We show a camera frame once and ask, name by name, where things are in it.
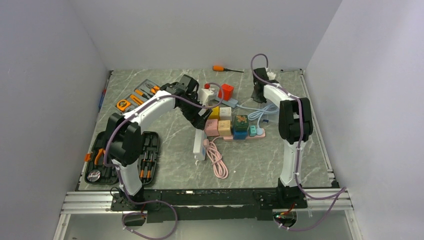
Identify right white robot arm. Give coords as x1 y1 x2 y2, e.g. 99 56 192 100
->
252 67 314 188

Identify white cube socket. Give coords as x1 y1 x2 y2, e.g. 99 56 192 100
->
219 107 233 121

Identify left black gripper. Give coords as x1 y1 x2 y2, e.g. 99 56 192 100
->
178 93 213 131

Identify pink power strip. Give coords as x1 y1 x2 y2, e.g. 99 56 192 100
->
223 131 266 141

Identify yellow cube socket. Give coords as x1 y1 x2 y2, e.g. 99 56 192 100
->
208 106 220 121

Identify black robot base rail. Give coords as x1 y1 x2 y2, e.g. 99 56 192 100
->
110 187 308 223

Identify pink cube socket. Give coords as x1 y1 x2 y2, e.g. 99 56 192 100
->
204 119 220 137

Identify grey tool tray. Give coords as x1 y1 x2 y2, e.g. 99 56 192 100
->
115 79 160 114

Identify orange case latch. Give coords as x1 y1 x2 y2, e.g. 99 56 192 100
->
84 152 92 162

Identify clear plastic organizer box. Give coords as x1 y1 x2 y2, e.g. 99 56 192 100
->
259 101 280 125

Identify blue red pen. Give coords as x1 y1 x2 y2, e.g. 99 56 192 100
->
98 79 110 111

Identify black tool case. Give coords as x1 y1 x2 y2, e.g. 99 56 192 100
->
84 131 161 186

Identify green cube adapter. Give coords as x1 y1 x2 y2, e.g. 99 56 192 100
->
232 114 249 132

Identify white power strip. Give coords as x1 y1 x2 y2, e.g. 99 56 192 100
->
192 129 207 161

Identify blue cube adapter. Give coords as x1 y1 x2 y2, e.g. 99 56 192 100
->
232 131 249 140

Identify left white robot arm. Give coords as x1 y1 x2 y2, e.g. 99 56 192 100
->
104 74 212 210

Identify teal plug adapter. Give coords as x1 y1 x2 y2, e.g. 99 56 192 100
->
248 125 257 137

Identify light blue cable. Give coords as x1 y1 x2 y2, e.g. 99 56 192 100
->
236 103 282 131

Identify red cube socket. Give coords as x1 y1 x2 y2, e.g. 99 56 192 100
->
217 83 234 101

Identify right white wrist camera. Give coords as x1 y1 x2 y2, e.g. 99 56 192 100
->
266 71 276 83

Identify light blue power strip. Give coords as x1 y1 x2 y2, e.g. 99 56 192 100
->
212 96 239 109

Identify orange handled screwdriver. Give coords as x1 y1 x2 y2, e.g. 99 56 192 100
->
212 65 244 73

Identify orange handled pliers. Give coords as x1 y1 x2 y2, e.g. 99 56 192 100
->
93 148 105 166

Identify pink coiled cable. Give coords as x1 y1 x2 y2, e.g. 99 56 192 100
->
203 136 230 180

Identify tan cube socket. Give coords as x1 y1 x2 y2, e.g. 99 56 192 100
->
217 120 232 137

